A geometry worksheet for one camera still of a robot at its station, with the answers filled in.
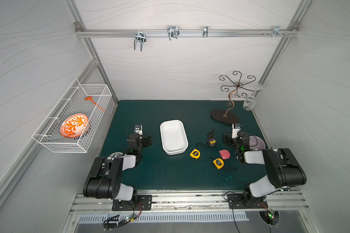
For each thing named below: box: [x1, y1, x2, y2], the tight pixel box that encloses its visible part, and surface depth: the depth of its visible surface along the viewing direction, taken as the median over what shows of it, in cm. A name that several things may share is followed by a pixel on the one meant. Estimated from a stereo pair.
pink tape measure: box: [218, 149, 231, 160], surface depth 92 cm
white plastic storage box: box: [159, 119, 189, 156], surface depth 101 cm
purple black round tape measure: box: [208, 129, 218, 148], surface depth 95 cm
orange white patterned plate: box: [60, 113, 89, 139], surface depth 64 cm
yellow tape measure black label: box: [189, 148, 201, 160], surface depth 90 cm
